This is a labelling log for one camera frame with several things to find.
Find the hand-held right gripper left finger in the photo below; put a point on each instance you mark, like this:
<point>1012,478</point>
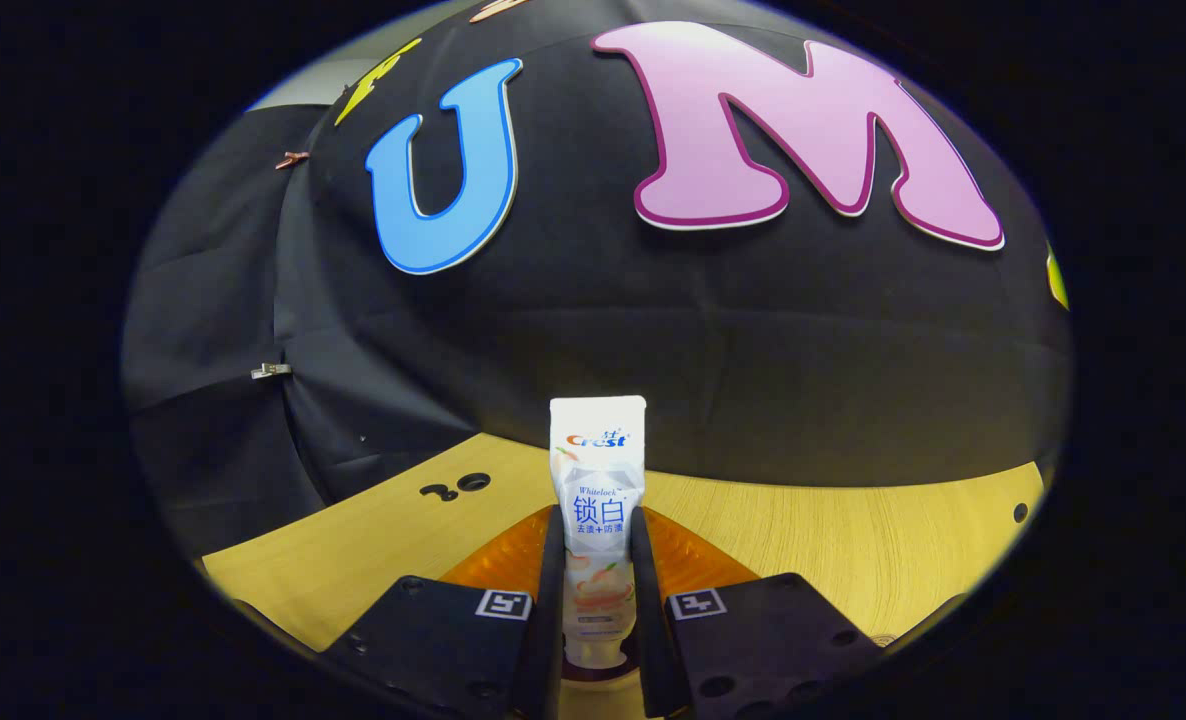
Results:
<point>551,620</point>

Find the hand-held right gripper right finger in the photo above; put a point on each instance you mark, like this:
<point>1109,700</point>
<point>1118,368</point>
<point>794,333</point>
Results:
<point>645,620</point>

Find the white toothpaste tube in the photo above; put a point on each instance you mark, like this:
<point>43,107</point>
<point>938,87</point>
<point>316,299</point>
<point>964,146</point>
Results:
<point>598,470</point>

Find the black backdrop cloth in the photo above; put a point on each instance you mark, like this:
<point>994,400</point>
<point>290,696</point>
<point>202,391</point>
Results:
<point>653,330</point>

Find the silver metal clip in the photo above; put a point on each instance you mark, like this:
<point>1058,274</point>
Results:
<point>270,370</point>

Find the copper metal clip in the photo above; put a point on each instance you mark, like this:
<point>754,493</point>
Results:
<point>291,158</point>

